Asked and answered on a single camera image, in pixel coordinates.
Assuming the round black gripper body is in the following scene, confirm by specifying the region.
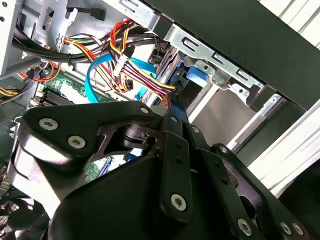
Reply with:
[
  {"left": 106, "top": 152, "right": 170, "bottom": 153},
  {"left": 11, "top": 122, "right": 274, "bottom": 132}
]
[{"left": 47, "top": 154, "right": 241, "bottom": 240}]

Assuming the hard disk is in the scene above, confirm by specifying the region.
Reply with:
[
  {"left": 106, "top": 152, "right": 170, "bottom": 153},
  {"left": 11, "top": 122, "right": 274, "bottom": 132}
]
[{"left": 172, "top": 59, "right": 216, "bottom": 125}]

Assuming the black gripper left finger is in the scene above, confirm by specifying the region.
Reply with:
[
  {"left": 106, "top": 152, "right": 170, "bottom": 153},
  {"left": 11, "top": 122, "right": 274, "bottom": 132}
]
[{"left": 5, "top": 93, "right": 195, "bottom": 225}]

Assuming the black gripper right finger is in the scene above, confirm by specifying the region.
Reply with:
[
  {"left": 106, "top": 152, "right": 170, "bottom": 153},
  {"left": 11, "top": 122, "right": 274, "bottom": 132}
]
[{"left": 176, "top": 96, "right": 311, "bottom": 240}]

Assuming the multicolour disk power wire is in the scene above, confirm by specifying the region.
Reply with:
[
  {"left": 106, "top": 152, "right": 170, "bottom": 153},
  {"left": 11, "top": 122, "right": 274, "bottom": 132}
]
[{"left": 108, "top": 19, "right": 187, "bottom": 101}]

